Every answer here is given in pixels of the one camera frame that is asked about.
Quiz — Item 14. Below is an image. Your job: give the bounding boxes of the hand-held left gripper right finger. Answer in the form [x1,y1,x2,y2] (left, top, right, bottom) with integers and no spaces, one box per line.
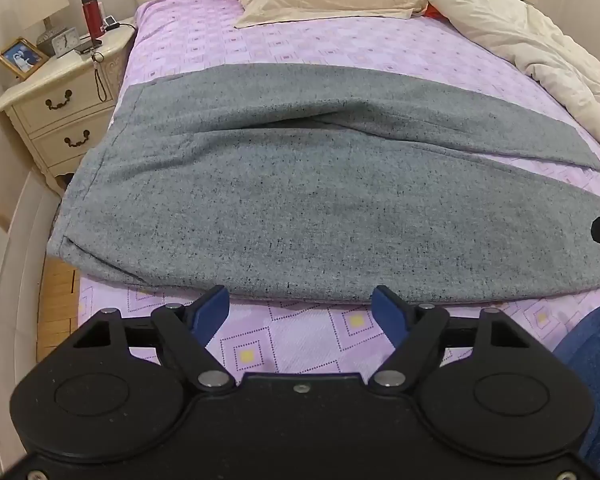
[367,285,531,392]

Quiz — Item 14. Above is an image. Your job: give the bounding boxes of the cream bed frame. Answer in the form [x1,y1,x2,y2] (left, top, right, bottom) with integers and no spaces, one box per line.
[0,170,63,461]

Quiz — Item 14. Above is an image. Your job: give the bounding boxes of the purple patterned bed sheet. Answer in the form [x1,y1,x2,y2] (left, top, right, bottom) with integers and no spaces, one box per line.
[77,0,600,376]

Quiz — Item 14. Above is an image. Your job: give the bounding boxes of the person's blue trouser leg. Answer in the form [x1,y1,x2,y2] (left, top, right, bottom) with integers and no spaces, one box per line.
[555,300,600,480]

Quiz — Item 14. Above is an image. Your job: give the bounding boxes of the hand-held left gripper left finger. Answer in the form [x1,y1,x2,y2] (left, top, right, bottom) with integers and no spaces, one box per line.
[72,285,236,392]

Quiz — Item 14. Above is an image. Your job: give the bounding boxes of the red bottle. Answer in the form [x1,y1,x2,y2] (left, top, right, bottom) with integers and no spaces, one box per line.
[81,0,106,41]

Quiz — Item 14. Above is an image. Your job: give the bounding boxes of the small table clock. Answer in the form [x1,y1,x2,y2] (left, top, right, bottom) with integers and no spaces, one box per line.
[51,27,79,57]

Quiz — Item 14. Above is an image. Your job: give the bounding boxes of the dark lanyard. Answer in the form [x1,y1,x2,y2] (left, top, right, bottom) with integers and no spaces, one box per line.
[92,50,109,104]

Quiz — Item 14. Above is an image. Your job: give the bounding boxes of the cream nightstand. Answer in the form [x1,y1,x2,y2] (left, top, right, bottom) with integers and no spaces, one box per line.
[0,17,138,196]

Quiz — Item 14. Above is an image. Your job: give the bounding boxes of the grey pants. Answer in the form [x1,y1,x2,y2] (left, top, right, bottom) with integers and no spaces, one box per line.
[46,63,600,306]

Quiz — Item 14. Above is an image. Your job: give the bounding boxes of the cream duvet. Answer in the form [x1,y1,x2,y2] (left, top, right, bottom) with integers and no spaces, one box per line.
[380,0,600,148]

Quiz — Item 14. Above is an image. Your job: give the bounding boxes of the wooden photo frame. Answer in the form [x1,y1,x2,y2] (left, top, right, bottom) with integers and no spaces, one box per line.
[0,37,50,80]

